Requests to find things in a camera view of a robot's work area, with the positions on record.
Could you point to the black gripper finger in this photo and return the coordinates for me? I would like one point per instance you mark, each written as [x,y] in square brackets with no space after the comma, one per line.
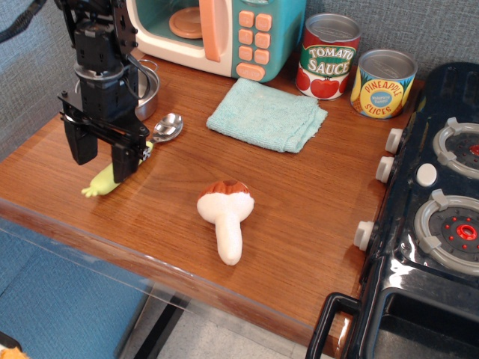
[83,144]
[126,159]

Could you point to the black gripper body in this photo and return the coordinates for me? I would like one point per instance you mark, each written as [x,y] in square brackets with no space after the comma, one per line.
[106,109]

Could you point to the spoon with green handle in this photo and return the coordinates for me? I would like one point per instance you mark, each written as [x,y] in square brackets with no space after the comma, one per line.
[167,129]

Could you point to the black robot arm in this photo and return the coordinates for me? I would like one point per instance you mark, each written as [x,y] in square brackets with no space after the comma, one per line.
[101,33]

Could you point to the plush mushroom toy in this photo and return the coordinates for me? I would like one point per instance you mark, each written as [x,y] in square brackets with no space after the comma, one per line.
[226,204]

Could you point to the toy microwave teal cream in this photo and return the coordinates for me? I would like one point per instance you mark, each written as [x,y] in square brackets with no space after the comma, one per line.
[237,39]

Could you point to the light blue folded cloth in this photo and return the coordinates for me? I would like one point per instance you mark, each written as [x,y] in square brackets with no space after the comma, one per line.
[267,117]

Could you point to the orange plush toy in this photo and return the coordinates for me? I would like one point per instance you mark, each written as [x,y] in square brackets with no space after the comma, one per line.
[12,353]

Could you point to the tomato sauce can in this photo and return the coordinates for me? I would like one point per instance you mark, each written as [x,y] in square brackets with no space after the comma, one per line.
[329,46]

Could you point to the pineapple slices can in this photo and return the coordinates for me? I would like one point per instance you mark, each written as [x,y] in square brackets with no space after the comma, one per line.
[383,81]

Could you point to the black toy stove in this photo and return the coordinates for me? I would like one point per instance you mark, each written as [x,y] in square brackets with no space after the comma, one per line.
[419,282]

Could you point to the steel pot with handles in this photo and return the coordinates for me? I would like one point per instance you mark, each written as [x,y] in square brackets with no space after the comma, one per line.
[148,86]

